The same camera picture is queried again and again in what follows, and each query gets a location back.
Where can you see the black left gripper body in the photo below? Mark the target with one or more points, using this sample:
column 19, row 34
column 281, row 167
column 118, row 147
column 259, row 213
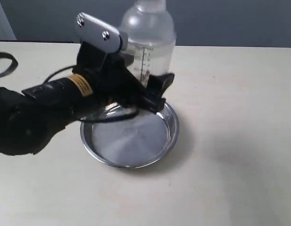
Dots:
column 97, row 80

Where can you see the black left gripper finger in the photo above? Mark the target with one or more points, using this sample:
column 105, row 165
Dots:
column 156, row 87

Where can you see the clear plastic measuring bottle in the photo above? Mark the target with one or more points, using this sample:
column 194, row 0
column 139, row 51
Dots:
column 151, row 36

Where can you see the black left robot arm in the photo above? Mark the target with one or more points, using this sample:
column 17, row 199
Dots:
column 31, row 118

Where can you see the round stainless steel plate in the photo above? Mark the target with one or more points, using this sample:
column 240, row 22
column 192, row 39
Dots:
column 134, row 143

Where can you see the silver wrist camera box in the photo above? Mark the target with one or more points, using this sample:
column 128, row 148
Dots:
column 100, row 34

